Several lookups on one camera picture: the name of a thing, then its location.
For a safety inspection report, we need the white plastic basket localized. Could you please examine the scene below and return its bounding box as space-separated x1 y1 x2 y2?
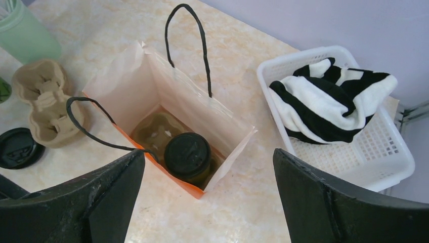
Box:
256 46 415 192

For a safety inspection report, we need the brown cardboard cup carrier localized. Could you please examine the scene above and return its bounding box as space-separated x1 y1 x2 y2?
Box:
12 59 83 148

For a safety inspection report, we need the orange paper bag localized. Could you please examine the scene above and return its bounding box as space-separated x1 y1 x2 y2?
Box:
66 4 256 199

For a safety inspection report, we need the green cup with white stirrers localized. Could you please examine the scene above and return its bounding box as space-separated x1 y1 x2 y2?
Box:
1 1 62 64

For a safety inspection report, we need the black and white striped cloth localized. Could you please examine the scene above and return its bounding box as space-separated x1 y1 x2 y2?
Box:
269 57 398 144

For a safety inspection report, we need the black cup lid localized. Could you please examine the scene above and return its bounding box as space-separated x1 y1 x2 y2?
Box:
163 132 211 180

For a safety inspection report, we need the stack of green paper cups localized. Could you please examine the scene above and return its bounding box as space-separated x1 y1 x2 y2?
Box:
0 77 12 104

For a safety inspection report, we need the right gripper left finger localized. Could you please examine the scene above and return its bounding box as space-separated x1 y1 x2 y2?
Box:
1 149 145 242

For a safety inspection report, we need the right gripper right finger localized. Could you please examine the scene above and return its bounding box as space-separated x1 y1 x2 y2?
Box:
273 148 428 242

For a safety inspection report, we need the stack of black cup lids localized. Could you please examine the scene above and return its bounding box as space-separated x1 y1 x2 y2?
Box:
1 128 45 170

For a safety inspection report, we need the single brown cup carrier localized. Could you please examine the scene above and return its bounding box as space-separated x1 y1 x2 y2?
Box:
131 112 186 162

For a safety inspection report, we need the green paper coffee cup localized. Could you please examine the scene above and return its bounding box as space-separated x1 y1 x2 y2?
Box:
182 159 218 189

